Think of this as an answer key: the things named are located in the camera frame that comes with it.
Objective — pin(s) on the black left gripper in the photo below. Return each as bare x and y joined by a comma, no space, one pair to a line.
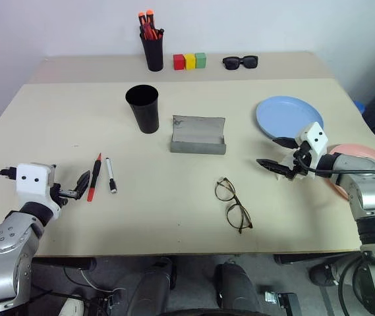
60,193

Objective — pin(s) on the black cup holding tools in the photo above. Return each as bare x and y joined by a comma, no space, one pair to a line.
153,52

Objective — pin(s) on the black sunglasses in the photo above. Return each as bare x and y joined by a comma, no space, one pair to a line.
231,63

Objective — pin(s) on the red block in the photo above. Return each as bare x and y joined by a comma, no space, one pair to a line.
178,62

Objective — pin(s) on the black shoe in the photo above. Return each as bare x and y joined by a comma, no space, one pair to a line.
322,274

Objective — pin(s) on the white marker with black cap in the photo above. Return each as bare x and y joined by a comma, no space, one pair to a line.
111,176

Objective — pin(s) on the blue plate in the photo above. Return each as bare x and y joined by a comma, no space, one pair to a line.
286,113

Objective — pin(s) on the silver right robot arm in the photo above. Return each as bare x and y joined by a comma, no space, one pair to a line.
368,197

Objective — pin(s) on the blue round object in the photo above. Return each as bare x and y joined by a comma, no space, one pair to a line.
359,107

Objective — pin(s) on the red and black pen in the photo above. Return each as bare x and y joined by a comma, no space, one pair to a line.
94,177

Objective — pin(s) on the black tipped pen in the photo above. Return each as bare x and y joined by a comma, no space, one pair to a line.
161,33

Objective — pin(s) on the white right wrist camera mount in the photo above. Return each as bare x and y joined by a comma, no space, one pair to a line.
315,136

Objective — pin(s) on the grey open glasses case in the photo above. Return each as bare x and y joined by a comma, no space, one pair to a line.
197,145

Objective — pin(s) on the dark rounded shape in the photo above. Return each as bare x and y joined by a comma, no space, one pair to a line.
151,289
236,289

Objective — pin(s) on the empty black cup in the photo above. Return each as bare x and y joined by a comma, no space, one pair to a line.
143,108

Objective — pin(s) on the black caster with metal bracket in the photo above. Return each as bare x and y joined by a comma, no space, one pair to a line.
282,301

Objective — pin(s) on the tortoiseshell eyeglasses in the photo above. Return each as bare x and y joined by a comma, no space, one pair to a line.
232,199

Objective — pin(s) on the pink plate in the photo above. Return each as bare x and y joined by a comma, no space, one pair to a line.
365,150

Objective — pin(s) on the orange capped screwdriver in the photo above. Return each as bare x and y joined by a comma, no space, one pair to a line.
149,18
141,20

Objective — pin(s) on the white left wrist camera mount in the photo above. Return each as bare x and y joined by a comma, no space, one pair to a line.
32,181

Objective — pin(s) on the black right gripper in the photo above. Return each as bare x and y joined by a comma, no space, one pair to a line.
300,161

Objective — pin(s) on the green block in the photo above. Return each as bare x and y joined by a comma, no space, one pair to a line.
201,60

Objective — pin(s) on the yellow block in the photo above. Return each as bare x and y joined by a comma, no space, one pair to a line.
190,62

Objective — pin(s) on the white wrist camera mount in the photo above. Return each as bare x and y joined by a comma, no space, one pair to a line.
315,136
32,181

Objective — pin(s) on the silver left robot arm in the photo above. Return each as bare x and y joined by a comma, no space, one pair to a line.
7,250

